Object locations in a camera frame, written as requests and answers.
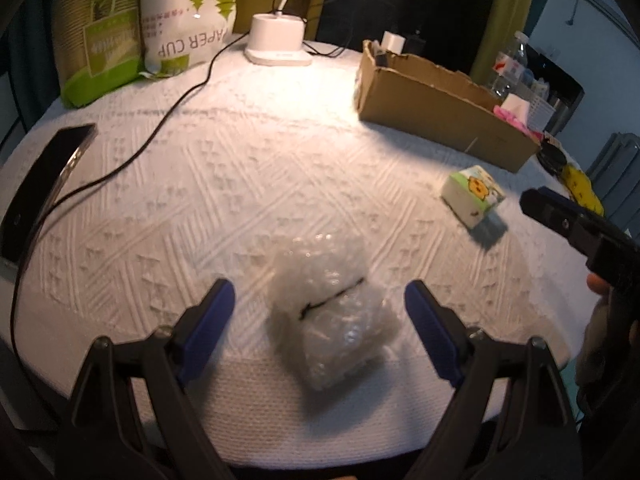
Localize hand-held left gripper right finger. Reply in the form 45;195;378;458
404;280;583;480

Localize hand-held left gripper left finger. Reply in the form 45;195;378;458
55;277;237;480

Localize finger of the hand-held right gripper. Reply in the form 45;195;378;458
520;186;609;257

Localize pale cartoon tissue pack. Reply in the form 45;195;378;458
440;165;507;229

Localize clear bubble wrap bag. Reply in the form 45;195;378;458
267;232;396;392

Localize white towel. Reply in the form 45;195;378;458
501;94;534;121

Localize cardboard box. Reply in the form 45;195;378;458
356;39;542;172

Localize yellow toy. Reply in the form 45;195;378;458
560;165;605;216

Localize black round lid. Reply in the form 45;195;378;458
539;132;569;176

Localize grey folded panels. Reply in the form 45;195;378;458
585;132;640;221

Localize white woven plastic basket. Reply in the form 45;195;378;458
520;80;557;134

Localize black monitor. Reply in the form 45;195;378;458
525;42;585;111

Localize clear water bottle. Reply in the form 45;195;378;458
487;31;530;99

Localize black smartphone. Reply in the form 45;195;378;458
0;122;98;264

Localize white charger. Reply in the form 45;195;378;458
381;30;405;56

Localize white lamp base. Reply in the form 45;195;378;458
244;0;314;67

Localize white paper cup pack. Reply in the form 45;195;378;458
140;0;239;79

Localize green paper cup pack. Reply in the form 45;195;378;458
52;0;146;109

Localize black lamp cable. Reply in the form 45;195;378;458
12;30;251;376

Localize black charger cable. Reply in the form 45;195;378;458
300;35;351;59

